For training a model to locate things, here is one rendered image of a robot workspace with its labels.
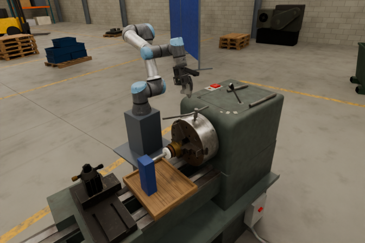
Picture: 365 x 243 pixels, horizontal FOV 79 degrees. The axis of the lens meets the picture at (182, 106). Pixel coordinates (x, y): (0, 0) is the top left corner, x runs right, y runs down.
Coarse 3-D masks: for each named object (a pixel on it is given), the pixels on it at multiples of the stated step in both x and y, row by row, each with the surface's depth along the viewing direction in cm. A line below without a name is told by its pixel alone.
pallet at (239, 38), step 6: (222, 36) 870; (228, 36) 866; (234, 36) 863; (240, 36) 859; (222, 42) 875; (228, 42) 849; (234, 42) 838; (240, 42) 837; (246, 42) 899; (228, 48) 860; (240, 48) 858
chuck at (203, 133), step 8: (176, 120) 139; (184, 120) 131; (200, 120) 131; (184, 128) 133; (192, 128) 127; (200, 128) 127; (208, 128) 129; (192, 136) 129; (200, 136) 124; (208, 136) 127; (200, 144) 126; (208, 144) 127; (208, 152) 128; (184, 160) 145; (192, 160) 138; (200, 160) 130
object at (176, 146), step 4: (168, 144) 131; (172, 144) 129; (176, 144) 129; (180, 144) 131; (168, 148) 127; (172, 148) 127; (176, 148) 128; (172, 152) 126; (176, 152) 127; (180, 152) 129; (172, 156) 127
